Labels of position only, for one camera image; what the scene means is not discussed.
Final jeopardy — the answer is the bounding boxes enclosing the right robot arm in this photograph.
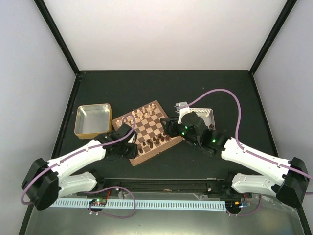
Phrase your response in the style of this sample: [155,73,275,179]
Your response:
[160,112,310,208]

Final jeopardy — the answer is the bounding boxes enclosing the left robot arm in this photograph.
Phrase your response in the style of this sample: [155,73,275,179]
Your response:
[21,124,137,211]

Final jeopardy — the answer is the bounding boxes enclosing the wooden chess board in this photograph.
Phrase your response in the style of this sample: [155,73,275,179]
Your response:
[112,100,183,167]

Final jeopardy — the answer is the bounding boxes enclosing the white chess pieces row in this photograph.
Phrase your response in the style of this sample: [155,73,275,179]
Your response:
[112,101,163,129]

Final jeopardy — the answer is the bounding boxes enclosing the small circuit board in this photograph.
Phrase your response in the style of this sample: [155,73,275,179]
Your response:
[89,199,107,207]

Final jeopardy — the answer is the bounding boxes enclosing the pink-rimmed metal tin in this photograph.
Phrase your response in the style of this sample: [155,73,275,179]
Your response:
[190,108,216,130]

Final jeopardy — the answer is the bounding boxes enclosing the yellow-rimmed metal tin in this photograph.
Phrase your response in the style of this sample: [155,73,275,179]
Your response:
[74,103,112,140]

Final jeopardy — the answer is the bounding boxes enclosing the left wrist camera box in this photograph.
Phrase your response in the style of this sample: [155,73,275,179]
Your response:
[128,131,137,143]

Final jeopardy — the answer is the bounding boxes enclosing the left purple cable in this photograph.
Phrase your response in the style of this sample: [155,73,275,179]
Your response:
[21,115,137,205]

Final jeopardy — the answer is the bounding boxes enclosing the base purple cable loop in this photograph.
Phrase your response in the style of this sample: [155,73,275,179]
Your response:
[88,186,137,218]

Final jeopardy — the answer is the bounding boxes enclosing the light blue cable duct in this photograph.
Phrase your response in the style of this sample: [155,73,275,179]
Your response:
[51,198,226,212]

